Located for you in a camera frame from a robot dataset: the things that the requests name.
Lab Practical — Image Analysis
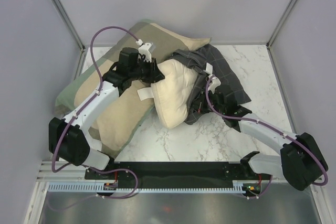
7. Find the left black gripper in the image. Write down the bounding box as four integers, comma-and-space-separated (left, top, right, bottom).
130, 58, 165, 85

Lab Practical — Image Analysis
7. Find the dark grey plaid pillowcase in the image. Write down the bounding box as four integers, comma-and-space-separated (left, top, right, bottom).
169, 44, 251, 125

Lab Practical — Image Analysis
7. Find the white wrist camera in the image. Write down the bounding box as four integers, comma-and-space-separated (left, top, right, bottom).
135, 39, 155, 62
206, 74, 221, 93

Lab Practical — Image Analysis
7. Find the left aluminium frame post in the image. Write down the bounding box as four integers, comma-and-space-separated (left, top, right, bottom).
51, 0, 85, 51

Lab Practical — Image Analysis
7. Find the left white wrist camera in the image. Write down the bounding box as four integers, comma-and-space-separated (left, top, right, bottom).
135, 39, 155, 62

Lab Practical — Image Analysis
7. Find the green beige patchwork pillow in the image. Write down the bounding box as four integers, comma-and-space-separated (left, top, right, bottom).
55, 20, 211, 158

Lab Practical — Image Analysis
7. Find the aluminium frame post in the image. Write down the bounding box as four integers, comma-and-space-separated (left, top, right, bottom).
51, 0, 85, 51
266, 0, 299, 50

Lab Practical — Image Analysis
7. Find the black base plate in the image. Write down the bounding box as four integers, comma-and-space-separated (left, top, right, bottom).
83, 161, 271, 190

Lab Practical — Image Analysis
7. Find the light blue slotted cable duct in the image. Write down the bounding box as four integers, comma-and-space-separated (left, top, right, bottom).
47, 182, 246, 194

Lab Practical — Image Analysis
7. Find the cream pillow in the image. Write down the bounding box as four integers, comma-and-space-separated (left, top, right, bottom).
137, 59, 198, 129

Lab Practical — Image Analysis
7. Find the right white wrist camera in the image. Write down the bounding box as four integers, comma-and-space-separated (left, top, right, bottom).
206, 74, 221, 93

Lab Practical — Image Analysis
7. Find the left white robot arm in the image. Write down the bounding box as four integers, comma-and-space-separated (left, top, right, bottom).
48, 42, 165, 179

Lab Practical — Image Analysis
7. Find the right aluminium frame post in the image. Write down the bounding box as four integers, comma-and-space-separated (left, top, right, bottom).
266, 0, 299, 50

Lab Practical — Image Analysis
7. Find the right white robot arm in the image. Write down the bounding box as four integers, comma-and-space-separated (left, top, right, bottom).
205, 87, 329, 191

